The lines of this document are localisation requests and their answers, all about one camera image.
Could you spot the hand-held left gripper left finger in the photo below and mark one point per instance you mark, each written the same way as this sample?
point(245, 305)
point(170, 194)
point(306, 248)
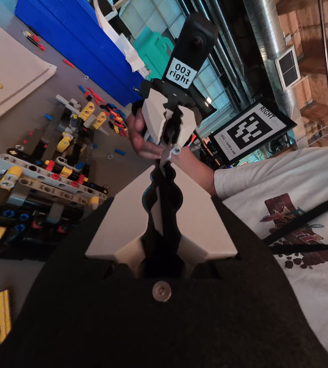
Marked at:
point(118, 230)

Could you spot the person's right hand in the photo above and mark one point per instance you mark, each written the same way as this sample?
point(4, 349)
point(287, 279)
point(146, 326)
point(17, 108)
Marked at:
point(141, 141)

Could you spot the lego car chassis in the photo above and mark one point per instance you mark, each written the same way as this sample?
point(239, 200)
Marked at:
point(52, 184)

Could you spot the pile of small lego pins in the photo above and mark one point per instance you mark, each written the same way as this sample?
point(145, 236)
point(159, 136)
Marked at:
point(115, 115)

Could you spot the silver ventilation duct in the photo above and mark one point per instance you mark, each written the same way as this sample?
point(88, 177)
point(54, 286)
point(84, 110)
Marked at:
point(267, 43)

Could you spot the open instruction booklet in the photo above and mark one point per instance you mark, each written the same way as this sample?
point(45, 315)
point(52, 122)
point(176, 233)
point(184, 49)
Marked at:
point(8, 72)

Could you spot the blue plastic bin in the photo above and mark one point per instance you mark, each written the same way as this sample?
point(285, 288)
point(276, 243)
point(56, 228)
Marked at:
point(75, 37)

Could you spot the teal carry case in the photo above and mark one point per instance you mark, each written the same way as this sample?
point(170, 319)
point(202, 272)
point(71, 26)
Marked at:
point(149, 46)

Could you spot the black and white marker sign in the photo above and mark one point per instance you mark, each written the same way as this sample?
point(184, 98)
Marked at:
point(250, 129)

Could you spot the person's right forearm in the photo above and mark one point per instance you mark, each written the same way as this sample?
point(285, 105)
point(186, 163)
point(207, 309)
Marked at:
point(198, 172)

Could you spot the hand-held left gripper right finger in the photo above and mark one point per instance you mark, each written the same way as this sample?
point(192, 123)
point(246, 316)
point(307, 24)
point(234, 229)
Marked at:
point(204, 230)

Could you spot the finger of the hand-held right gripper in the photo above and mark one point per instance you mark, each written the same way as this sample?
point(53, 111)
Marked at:
point(189, 123)
point(154, 115)

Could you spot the grey lego seat piece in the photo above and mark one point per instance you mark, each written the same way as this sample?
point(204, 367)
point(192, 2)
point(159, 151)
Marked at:
point(171, 153)

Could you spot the white wall vent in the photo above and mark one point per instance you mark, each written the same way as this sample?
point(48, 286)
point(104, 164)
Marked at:
point(288, 67)

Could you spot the white paper sheets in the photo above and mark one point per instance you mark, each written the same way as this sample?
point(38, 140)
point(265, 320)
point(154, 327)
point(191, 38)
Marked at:
point(129, 53)

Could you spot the blue lego pin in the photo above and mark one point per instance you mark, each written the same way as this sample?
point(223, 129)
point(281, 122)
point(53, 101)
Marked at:
point(120, 151)

